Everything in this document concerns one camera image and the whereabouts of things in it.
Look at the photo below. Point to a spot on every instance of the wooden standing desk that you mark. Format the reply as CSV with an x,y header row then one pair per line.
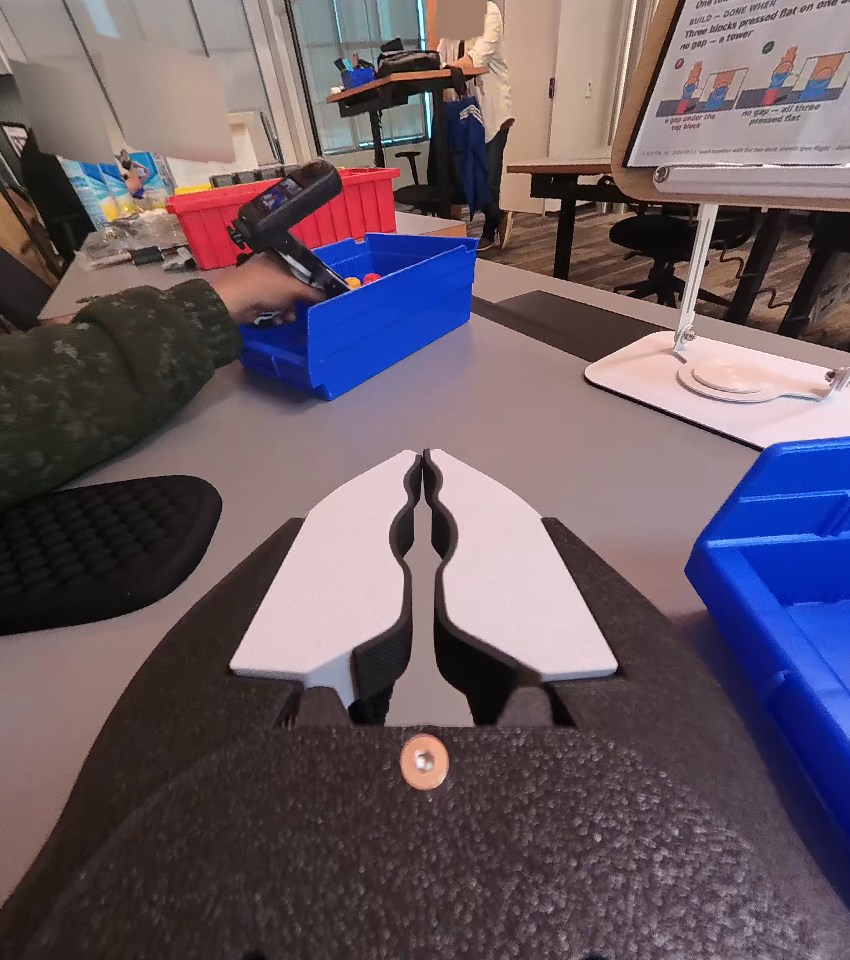
x,y
410,77

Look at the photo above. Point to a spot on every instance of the red plastic bin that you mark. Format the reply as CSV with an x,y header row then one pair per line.
x,y
207,225

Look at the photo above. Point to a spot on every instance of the scattered small metal parts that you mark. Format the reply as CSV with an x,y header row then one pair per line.
x,y
132,244

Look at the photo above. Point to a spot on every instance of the black office chair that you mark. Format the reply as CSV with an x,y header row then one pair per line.
x,y
650,232
425,196

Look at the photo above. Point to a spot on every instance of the person's left forearm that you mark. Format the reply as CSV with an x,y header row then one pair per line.
x,y
57,405

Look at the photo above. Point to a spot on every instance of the blue hanging jacket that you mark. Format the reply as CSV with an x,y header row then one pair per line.
x,y
466,150

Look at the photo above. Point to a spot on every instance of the small blue container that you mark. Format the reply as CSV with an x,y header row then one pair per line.
x,y
357,77

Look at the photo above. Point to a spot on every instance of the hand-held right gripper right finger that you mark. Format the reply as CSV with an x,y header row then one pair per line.
x,y
522,600

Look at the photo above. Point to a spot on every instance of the printed instruction sheet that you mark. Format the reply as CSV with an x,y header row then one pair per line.
x,y
770,75

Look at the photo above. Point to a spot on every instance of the white document stand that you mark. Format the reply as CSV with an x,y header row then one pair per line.
x,y
635,379

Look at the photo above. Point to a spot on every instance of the person's left hand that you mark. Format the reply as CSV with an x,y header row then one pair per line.
x,y
260,289

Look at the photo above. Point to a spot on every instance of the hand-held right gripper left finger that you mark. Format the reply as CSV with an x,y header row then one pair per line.
x,y
327,592

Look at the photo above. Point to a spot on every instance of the blue plastic bin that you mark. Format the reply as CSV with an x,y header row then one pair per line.
x,y
380,337
807,562

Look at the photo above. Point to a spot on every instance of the blue printed box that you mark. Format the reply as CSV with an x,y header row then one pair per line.
x,y
94,187

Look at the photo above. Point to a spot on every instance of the black bag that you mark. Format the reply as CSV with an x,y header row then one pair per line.
x,y
410,60

